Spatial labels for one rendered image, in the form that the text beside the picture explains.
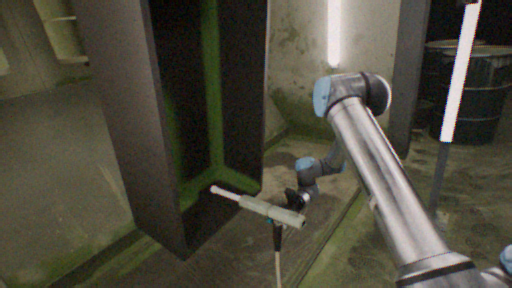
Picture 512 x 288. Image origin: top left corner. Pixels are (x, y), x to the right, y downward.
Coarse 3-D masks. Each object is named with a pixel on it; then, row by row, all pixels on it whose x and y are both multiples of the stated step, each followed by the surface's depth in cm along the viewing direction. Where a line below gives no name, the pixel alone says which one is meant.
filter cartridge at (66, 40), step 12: (36, 0) 154; (48, 0) 152; (60, 0) 153; (48, 12) 155; (60, 12) 155; (72, 12) 158; (48, 24) 159; (60, 24) 157; (72, 24) 159; (48, 36) 165; (60, 36) 160; (72, 36) 161; (60, 48) 164; (72, 48) 163; (84, 48) 166; (60, 60) 168; (72, 60) 166; (84, 60) 167
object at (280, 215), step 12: (216, 192) 130; (228, 192) 126; (240, 204) 120; (252, 204) 116; (264, 204) 115; (264, 216) 114; (276, 216) 110; (288, 216) 107; (300, 216) 106; (276, 228) 113; (300, 228) 105; (276, 240) 116
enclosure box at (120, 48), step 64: (128, 0) 69; (192, 0) 121; (256, 0) 114; (128, 64) 81; (192, 64) 132; (256, 64) 127; (128, 128) 98; (192, 128) 146; (256, 128) 143; (128, 192) 122; (192, 192) 158; (256, 192) 156
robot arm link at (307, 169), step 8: (304, 160) 133; (312, 160) 131; (296, 168) 133; (304, 168) 129; (312, 168) 130; (320, 168) 131; (304, 176) 131; (312, 176) 131; (320, 176) 134; (304, 184) 132; (312, 184) 132
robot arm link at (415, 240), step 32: (320, 96) 80; (352, 96) 76; (352, 128) 71; (352, 160) 70; (384, 160) 65; (384, 192) 61; (416, 192) 61; (384, 224) 60; (416, 224) 56; (416, 256) 54; (448, 256) 52
